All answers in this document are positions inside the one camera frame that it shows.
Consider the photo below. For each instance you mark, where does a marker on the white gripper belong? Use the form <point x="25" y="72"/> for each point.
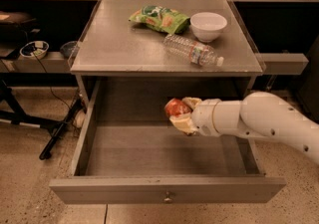
<point x="204" y="117"/>

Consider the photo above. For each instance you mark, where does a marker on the red coke can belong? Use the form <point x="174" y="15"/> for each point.
<point x="176" y="107"/>

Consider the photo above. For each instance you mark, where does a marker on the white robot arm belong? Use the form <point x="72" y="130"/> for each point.
<point x="261" y="115"/>

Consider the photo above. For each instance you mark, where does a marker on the open grey top drawer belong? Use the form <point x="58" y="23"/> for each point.
<point x="129" y="153"/>

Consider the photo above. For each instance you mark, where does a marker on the metal drawer knob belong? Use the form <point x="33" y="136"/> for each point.
<point x="167" y="199"/>

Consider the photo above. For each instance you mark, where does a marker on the grey cabinet with top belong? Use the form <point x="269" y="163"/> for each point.
<point x="113" y="46"/>

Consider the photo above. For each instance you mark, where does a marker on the clear plastic water bottle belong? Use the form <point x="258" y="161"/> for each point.
<point x="195" y="52"/>

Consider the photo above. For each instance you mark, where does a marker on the white ceramic bowl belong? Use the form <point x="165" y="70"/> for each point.
<point x="207" y="26"/>

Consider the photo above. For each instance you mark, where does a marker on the green chip bag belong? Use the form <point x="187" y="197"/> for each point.
<point x="161" y="19"/>

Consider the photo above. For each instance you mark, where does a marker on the dark small bowl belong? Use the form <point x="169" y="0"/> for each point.
<point x="68" y="48"/>

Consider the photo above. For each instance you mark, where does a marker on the black stand legs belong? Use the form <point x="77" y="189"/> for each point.
<point x="19" y="117"/>

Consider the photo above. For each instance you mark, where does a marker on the white bowl with cables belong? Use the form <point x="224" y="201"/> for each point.
<point x="35" y="50"/>

